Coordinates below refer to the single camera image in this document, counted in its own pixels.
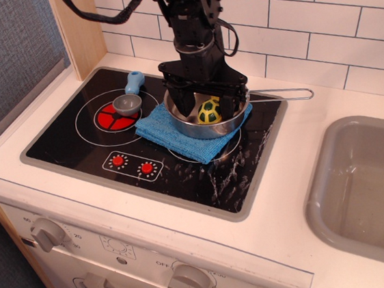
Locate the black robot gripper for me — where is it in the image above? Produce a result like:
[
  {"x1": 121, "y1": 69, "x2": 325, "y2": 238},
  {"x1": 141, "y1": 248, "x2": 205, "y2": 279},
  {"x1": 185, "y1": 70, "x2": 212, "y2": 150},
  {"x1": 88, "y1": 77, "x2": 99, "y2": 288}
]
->
[{"x1": 159, "y1": 43, "x2": 247, "y2": 120}]

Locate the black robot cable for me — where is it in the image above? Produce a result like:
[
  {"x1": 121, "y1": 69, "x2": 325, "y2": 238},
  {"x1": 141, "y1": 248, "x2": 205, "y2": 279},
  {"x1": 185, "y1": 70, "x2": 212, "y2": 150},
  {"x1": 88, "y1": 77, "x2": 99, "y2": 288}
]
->
[{"x1": 59, "y1": 0, "x2": 148, "y2": 31}]

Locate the grey plastic sink basin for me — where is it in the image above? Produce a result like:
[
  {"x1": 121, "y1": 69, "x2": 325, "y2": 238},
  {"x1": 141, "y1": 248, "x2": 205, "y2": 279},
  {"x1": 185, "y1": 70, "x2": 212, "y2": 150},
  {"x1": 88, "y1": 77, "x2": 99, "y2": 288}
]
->
[{"x1": 306, "y1": 116, "x2": 384, "y2": 262}]

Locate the yellow green toy turtle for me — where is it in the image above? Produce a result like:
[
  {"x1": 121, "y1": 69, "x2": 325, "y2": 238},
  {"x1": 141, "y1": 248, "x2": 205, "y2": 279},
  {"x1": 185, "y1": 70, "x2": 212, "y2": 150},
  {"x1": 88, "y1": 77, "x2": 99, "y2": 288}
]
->
[{"x1": 197, "y1": 96, "x2": 222, "y2": 125}]

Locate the grey oven dial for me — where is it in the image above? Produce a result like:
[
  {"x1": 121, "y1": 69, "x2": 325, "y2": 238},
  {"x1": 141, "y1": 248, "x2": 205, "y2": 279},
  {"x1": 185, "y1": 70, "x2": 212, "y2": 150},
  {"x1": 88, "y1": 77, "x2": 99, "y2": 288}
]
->
[
  {"x1": 168, "y1": 264, "x2": 210, "y2": 288},
  {"x1": 31, "y1": 218, "x2": 66, "y2": 252}
]

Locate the blue handled grey scoop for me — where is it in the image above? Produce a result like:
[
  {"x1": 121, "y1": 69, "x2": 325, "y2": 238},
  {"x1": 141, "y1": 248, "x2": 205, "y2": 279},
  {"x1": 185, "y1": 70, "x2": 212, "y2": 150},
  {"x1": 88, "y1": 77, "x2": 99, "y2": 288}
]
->
[{"x1": 112, "y1": 71, "x2": 145, "y2": 116}]

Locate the right red stove knob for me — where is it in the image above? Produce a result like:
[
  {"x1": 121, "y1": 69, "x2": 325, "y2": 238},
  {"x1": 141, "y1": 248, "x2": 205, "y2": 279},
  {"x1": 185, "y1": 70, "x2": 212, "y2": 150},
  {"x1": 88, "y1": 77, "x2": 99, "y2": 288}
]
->
[{"x1": 140, "y1": 162, "x2": 154, "y2": 175}]

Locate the wooden side post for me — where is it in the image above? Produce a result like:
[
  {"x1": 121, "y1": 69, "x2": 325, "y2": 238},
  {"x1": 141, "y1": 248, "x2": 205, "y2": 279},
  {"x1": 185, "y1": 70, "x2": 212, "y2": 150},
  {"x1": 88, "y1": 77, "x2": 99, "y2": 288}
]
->
[{"x1": 49, "y1": 0, "x2": 107, "y2": 81}]

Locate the left grey oven dial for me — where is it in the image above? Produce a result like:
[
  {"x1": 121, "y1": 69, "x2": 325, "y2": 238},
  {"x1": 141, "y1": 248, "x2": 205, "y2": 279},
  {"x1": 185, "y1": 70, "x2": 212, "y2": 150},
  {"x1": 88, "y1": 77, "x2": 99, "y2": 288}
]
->
[{"x1": 31, "y1": 218, "x2": 66, "y2": 252}]

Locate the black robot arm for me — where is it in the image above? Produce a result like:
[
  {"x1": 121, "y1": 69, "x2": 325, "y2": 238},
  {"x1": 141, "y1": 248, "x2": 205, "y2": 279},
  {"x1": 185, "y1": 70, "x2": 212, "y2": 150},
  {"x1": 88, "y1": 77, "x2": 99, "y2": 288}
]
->
[{"x1": 154, "y1": 0, "x2": 247, "y2": 120}]

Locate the stainless steel pot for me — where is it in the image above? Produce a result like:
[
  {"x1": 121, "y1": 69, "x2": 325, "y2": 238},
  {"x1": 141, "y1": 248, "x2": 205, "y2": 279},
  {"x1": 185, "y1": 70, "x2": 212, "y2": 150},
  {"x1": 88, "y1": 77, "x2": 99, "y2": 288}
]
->
[{"x1": 164, "y1": 88, "x2": 314, "y2": 140}]

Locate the blue folded cloth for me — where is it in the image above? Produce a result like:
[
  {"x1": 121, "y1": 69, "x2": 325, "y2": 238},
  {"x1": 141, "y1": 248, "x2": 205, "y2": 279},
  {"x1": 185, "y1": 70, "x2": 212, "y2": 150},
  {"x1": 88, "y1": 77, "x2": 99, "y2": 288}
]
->
[{"x1": 135, "y1": 103, "x2": 239, "y2": 164}]

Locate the right grey oven dial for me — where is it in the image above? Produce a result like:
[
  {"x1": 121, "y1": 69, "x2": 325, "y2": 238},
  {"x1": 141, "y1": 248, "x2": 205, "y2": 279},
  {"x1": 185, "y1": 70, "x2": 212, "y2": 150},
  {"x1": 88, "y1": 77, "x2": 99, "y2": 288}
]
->
[{"x1": 168, "y1": 264, "x2": 210, "y2": 288}]

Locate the left red stove knob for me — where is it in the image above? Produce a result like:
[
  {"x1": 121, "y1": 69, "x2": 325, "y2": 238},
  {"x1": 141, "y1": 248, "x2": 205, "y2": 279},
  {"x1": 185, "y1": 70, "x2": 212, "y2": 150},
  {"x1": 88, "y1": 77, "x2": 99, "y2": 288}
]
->
[{"x1": 112, "y1": 155, "x2": 124, "y2": 167}]

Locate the black toy stovetop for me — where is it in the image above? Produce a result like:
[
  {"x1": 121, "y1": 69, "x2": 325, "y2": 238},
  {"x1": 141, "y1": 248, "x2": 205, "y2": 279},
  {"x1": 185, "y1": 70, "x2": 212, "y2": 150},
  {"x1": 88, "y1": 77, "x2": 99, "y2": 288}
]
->
[{"x1": 21, "y1": 68, "x2": 286, "y2": 222}]

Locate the red stove knob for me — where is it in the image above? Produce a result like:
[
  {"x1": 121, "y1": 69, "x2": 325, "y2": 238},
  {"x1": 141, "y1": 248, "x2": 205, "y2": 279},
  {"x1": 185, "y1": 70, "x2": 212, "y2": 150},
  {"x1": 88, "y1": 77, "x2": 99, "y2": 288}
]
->
[
  {"x1": 112, "y1": 155, "x2": 124, "y2": 167},
  {"x1": 140, "y1": 162, "x2": 154, "y2": 175}
]

